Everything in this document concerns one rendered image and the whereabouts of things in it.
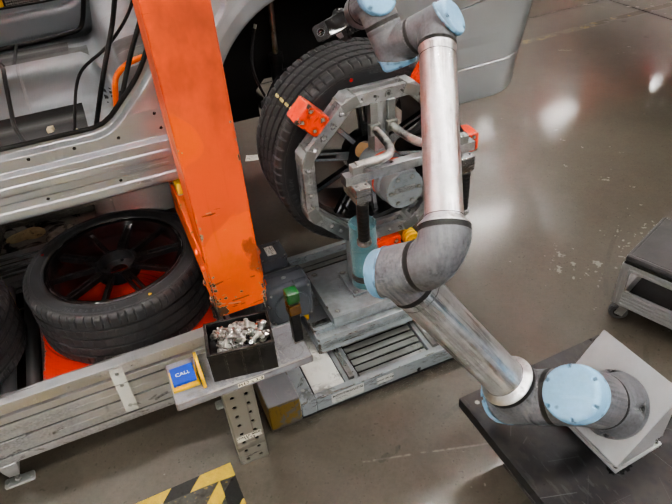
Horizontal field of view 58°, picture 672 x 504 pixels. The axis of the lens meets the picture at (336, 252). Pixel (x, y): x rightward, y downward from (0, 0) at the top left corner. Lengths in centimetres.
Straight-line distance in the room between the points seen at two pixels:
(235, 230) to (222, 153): 25
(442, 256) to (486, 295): 151
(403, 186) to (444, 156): 53
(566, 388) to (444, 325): 38
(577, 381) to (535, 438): 34
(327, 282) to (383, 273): 116
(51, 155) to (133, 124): 28
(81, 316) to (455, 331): 126
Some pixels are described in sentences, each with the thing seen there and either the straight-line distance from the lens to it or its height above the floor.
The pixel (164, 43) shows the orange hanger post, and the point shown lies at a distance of 154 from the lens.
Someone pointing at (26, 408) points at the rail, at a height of 34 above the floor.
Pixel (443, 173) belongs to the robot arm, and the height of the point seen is 117.
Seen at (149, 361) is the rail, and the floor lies 36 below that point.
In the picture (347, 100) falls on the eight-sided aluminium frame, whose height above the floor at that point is 111.
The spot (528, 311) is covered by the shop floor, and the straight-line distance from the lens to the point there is 273.
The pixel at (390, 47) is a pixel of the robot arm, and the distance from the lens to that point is 157.
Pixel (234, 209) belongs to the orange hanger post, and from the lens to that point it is 176.
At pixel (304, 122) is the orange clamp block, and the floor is 108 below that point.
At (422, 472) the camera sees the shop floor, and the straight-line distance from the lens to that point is 219.
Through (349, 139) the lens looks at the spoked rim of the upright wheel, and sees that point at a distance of 200.
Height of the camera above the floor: 186
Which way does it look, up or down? 38 degrees down
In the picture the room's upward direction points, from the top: 5 degrees counter-clockwise
